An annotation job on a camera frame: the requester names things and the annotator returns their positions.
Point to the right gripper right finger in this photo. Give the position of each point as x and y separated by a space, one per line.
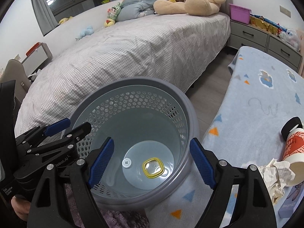
253 207

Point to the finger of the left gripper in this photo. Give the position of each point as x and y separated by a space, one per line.
38 134
71 138

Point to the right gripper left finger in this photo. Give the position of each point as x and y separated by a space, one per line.
49 206

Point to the lavender cardboard box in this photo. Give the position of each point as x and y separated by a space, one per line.
292 201

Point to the white paper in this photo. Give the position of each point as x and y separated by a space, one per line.
276 175

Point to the white bottle cap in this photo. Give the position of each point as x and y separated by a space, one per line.
127 163

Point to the yellow plastic container lid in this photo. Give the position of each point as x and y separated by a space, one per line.
153 168

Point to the grey perforated trash bin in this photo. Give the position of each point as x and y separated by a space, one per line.
146 118

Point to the person's left hand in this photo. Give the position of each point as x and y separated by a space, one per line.
21 207

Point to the purple fluffy rug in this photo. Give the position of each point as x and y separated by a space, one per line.
112 218

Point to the grey chair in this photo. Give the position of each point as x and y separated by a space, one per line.
15 71

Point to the light blue patterned blanket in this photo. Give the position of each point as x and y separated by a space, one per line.
263 94

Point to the white red box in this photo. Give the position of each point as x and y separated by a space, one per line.
38 58

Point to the red white paper cup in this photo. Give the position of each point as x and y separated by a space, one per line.
292 133

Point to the small blue plush toy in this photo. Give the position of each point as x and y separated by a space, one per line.
86 32

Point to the grey curtain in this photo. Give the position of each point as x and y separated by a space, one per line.
45 18

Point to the yellow plush toy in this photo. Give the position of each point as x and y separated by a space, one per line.
64 20

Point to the small green doll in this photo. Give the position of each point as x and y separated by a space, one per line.
113 13

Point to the grey checked bed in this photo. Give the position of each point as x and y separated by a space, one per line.
174 48

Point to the blue folded quilt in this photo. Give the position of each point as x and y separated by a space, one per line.
134 9

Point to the grey drawer cabinet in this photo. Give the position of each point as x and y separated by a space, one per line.
248 35

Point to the clear plastic bag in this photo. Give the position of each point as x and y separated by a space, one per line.
290 37

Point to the gold gift boxes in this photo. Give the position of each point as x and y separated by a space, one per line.
263 25

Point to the purple plastic tub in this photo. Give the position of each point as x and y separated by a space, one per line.
240 14

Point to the large tan teddy bear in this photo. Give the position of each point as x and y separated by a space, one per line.
202 8

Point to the wall socket plate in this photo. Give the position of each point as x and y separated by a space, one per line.
285 11

